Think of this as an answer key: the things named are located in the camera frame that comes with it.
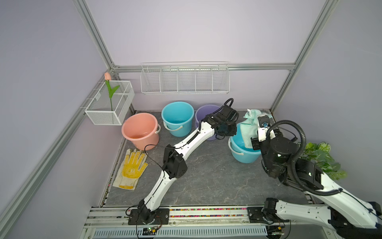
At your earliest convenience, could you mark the teal bucket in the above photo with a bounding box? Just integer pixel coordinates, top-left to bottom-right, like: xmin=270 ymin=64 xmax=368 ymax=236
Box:
xmin=228 ymin=123 xmax=261 ymax=164
xmin=161 ymin=102 xmax=195 ymax=137

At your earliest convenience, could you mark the mint green cloth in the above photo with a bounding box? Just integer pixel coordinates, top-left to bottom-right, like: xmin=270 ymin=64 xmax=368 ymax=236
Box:
xmin=239 ymin=109 xmax=273 ymax=148

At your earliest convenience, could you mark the purple bucket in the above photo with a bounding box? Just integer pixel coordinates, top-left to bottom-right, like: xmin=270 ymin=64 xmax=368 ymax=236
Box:
xmin=195 ymin=104 xmax=220 ymax=129

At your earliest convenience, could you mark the pink plastic bucket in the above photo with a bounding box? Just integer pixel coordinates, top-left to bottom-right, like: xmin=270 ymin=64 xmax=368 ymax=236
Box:
xmin=121 ymin=113 xmax=161 ymax=151

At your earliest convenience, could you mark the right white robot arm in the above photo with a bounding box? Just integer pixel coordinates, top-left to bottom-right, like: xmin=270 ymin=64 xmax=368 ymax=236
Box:
xmin=251 ymin=134 xmax=382 ymax=239

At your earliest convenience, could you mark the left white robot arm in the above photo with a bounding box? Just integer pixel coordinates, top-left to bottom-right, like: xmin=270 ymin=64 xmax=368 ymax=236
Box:
xmin=137 ymin=105 xmax=238 ymax=224

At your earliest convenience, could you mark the potted green plant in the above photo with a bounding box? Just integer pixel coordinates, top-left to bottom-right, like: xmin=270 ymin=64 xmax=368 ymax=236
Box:
xmin=302 ymin=142 xmax=348 ymax=180

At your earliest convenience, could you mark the yellow white work glove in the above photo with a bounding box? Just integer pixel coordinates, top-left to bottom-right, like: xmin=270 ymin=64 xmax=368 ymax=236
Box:
xmin=112 ymin=149 xmax=148 ymax=190

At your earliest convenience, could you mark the pink artificial tulip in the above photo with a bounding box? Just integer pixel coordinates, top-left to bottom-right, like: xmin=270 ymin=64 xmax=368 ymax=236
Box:
xmin=104 ymin=72 xmax=120 ymax=111

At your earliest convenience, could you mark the long white wire shelf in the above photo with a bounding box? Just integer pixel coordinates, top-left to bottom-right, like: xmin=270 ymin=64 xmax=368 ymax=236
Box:
xmin=140 ymin=61 xmax=230 ymax=94

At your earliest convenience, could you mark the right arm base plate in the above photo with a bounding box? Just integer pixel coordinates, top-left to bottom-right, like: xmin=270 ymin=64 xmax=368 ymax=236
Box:
xmin=247 ymin=207 xmax=290 ymax=225

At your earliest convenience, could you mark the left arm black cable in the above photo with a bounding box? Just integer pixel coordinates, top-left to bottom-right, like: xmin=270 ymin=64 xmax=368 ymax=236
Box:
xmin=144 ymin=144 xmax=177 ymax=174

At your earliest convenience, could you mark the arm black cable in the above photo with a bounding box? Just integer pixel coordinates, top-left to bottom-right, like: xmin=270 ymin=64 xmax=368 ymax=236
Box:
xmin=340 ymin=188 xmax=382 ymax=219
xmin=144 ymin=144 xmax=177 ymax=174

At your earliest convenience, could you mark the white vented cable duct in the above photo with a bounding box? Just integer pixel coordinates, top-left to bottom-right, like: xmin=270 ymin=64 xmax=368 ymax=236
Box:
xmin=90 ymin=225 xmax=268 ymax=239

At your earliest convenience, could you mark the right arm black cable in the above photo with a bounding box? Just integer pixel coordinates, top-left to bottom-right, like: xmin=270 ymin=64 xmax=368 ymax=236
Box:
xmin=340 ymin=188 xmax=382 ymax=219

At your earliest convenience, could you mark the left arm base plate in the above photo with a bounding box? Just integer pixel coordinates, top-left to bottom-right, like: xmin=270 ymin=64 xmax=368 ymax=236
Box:
xmin=128 ymin=208 xmax=170 ymax=225

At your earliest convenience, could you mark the white wire basket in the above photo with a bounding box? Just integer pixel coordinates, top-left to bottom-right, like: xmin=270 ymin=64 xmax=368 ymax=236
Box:
xmin=85 ymin=80 xmax=135 ymax=125

